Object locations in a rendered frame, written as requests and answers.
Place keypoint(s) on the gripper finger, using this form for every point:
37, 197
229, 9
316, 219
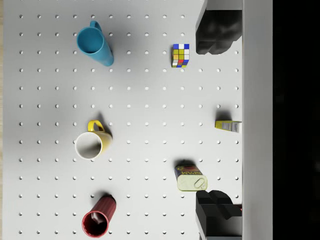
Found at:
212, 215
217, 30

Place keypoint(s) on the flat-sided can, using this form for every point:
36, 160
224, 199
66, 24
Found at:
191, 178

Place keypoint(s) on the puzzle cube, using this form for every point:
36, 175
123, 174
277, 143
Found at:
180, 55

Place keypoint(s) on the yellow box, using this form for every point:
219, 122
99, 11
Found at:
227, 125

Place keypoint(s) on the red mug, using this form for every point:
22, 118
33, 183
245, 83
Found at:
98, 217

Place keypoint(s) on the blue mug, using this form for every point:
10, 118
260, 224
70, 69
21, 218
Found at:
93, 41

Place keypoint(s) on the yellow mug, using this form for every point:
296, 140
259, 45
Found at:
96, 140

